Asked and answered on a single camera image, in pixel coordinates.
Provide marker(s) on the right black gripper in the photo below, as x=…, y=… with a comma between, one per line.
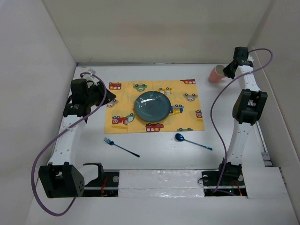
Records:
x=228, y=72

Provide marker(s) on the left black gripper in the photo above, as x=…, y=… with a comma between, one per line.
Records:
x=100, y=88

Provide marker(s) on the pink ceramic mug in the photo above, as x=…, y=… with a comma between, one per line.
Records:
x=217, y=74

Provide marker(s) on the blue metal fork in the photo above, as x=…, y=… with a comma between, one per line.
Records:
x=110, y=142

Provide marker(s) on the teal ceramic plate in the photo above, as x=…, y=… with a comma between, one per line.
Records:
x=152, y=106

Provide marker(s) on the yellow cartoon vehicle cloth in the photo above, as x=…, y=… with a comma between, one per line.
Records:
x=185, y=113

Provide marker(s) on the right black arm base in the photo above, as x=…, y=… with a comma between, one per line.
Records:
x=226, y=180

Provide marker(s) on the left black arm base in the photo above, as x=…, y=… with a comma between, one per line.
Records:
x=108, y=186

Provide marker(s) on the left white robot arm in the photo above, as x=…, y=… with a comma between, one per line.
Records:
x=60, y=178

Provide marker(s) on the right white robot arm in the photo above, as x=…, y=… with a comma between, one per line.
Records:
x=246, y=111

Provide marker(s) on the blue metal spoon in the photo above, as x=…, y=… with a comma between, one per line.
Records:
x=180, y=138

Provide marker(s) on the white foam front block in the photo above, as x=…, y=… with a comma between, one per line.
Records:
x=160, y=183

